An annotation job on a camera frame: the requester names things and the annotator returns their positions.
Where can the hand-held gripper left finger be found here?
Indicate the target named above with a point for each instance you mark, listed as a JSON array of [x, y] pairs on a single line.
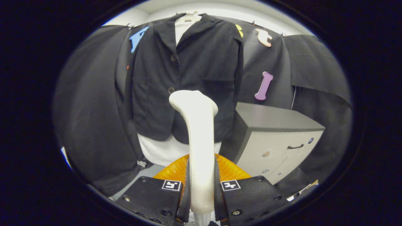
[[186, 204]]

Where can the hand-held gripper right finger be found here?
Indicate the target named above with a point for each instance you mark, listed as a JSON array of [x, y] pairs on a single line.
[[219, 204]]

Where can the white shirt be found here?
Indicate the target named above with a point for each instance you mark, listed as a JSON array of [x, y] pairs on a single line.
[[160, 150]]

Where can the white garment steamer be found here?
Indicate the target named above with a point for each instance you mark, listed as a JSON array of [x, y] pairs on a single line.
[[201, 141]]

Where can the black blazer jacket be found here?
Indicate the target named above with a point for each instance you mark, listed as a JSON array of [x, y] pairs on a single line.
[[204, 62]]

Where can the white clothes hanger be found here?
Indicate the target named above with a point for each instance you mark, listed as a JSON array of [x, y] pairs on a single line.
[[190, 18]]

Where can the small white clip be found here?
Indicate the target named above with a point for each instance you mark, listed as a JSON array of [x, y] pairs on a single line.
[[142, 164]]

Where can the grey cabinet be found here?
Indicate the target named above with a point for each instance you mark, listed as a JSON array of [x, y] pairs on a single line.
[[273, 147]]

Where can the black backdrop cloth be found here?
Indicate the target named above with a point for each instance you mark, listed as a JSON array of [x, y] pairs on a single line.
[[94, 110]]

